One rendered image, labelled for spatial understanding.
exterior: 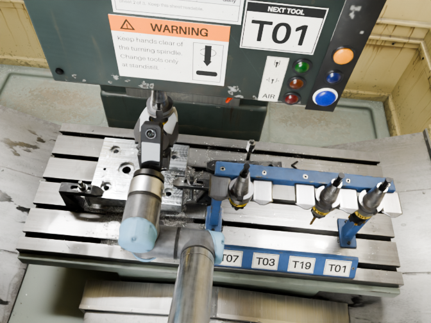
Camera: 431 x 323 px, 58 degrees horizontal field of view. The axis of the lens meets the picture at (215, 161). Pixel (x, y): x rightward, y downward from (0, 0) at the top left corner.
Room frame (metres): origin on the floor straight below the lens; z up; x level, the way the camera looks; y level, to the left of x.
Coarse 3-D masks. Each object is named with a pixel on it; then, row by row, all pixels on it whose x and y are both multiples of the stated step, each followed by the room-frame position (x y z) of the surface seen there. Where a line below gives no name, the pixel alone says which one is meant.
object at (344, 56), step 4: (336, 52) 0.42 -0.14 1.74; (340, 52) 0.41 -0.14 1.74; (344, 52) 0.41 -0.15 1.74; (348, 52) 0.41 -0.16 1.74; (352, 52) 0.42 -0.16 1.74; (336, 56) 0.41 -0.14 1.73; (340, 56) 0.41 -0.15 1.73; (344, 56) 0.41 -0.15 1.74; (348, 56) 0.41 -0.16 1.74; (352, 56) 0.41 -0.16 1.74; (336, 60) 0.41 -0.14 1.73; (340, 60) 0.41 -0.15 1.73; (344, 60) 0.41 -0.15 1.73; (348, 60) 0.41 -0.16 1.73
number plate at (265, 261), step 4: (256, 256) 0.43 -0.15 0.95; (260, 256) 0.43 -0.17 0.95; (264, 256) 0.43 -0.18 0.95; (268, 256) 0.43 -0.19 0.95; (272, 256) 0.43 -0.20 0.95; (276, 256) 0.43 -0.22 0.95; (256, 260) 0.42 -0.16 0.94; (260, 260) 0.42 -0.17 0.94; (264, 260) 0.42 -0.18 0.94; (268, 260) 0.42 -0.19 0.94; (272, 260) 0.42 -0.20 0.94; (276, 260) 0.42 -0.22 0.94; (252, 264) 0.41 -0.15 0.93; (256, 264) 0.41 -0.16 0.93; (260, 264) 0.41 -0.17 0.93; (264, 264) 0.41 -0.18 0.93; (268, 264) 0.41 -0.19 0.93; (272, 264) 0.41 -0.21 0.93; (276, 264) 0.42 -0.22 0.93; (260, 268) 0.40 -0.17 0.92; (264, 268) 0.40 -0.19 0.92; (268, 268) 0.40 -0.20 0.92; (272, 268) 0.41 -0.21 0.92; (276, 268) 0.41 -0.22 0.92
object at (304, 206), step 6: (294, 186) 0.52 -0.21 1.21; (300, 186) 0.52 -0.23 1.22; (306, 186) 0.53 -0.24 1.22; (312, 186) 0.53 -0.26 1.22; (294, 192) 0.51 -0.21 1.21; (300, 192) 0.51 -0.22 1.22; (306, 192) 0.51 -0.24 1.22; (312, 192) 0.51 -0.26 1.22; (300, 198) 0.49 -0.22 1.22; (306, 198) 0.49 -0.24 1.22; (312, 198) 0.49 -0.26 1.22; (300, 204) 0.47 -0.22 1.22; (306, 204) 0.47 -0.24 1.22; (312, 204) 0.48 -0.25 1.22
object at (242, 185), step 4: (240, 172) 0.50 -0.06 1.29; (240, 176) 0.49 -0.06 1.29; (248, 176) 0.49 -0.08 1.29; (236, 180) 0.49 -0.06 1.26; (240, 180) 0.48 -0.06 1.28; (244, 180) 0.48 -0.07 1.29; (248, 180) 0.49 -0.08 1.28; (236, 184) 0.49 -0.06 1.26; (240, 184) 0.48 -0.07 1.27; (244, 184) 0.48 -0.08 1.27; (248, 184) 0.48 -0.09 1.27; (236, 188) 0.48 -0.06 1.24; (240, 188) 0.48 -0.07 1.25; (244, 188) 0.48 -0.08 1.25; (248, 188) 0.48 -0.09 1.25; (236, 192) 0.48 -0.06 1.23; (240, 192) 0.47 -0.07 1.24; (244, 192) 0.48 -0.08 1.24; (248, 192) 0.48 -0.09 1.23
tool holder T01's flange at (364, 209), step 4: (364, 192) 0.52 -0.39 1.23; (360, 196) 0.51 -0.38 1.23; (360, 200) 0.50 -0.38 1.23; (360, 204) 0.49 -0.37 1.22; (364, 204) 0.49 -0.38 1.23; (380, 204) 0.49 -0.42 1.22; (360, 208) 0.49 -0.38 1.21; (364, 208) 0.48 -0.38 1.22; (368, 208) 0.48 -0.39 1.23; (372, 208) 0.48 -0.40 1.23; (376, 208) 0.48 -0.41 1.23; (380, 208) 0.48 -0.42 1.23; (360, 212) 0.48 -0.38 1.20; (364, 212) 0.48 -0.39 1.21; (368, 212) 0.47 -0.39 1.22; (372, 212) 0.48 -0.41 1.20; (376, 212) 0.47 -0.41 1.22
